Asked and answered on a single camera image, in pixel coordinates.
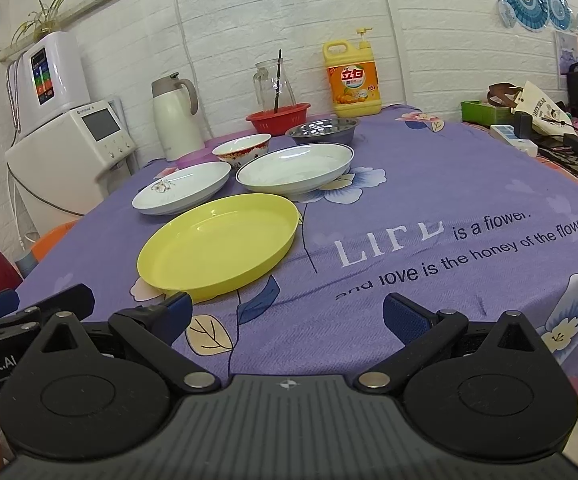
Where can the glass pitcher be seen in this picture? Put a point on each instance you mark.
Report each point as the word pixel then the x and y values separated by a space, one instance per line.
pixel 264 79

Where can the potted green plant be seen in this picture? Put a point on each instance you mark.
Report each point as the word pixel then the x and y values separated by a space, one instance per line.
pixel 40 22

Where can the white water purifier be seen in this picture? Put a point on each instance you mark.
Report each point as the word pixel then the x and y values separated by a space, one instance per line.
pixel 46 81

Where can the orange plastic basin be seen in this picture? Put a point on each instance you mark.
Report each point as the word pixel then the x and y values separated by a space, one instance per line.
pixel 49 240

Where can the white blue-rimmed plate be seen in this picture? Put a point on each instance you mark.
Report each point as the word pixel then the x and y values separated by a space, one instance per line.
pixel 297 170

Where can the white red-patterned bowl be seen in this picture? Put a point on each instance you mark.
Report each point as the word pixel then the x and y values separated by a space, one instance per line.
pixel 239 152

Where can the white floral plate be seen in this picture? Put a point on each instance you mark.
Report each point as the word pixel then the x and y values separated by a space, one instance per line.
pixel 182 190

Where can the purple floral tablecloth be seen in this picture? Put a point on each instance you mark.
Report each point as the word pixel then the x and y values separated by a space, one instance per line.
pixel 450 218

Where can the yellow plastic plate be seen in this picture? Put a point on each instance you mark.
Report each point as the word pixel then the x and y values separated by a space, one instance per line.
pixel 221 246

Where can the green box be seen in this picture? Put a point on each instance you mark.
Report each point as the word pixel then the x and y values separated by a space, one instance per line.
pixel 484 114

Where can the yellow detergent bottle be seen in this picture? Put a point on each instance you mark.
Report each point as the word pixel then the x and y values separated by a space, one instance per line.
pixel 352 76

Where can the white remote control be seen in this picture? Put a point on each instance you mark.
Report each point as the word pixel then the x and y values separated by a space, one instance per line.
pixel 505 133

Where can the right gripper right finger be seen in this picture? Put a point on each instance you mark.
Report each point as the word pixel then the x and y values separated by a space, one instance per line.
pixel 425 335

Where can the white water dispenser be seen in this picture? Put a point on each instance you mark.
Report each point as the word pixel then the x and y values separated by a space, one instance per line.
pixel 67 167

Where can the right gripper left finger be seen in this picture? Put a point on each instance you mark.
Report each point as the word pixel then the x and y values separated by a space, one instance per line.
pixel 146 334

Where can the stainless steel bowl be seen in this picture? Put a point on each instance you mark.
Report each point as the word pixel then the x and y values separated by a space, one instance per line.
pixel 330 130

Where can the white thermos jug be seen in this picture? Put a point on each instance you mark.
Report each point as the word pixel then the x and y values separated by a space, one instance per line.
pixel 175 106

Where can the cream tote bag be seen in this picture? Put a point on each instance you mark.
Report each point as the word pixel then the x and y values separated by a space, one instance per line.
pixel 547 118

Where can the red plastic basket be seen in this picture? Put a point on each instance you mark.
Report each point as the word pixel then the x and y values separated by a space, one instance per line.
pixel 278 123

